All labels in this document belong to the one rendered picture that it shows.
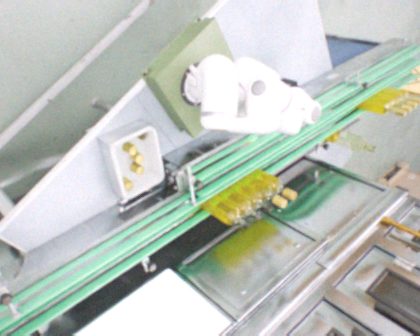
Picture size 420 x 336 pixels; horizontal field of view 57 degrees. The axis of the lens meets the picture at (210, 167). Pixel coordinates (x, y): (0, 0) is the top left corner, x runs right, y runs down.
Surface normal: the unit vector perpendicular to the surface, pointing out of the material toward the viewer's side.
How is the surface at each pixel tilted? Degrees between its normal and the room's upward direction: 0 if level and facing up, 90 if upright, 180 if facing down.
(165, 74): 2
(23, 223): 0
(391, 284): 90
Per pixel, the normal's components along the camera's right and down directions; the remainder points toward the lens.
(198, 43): 0.65, 0.38
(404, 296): -0.10, -0.83
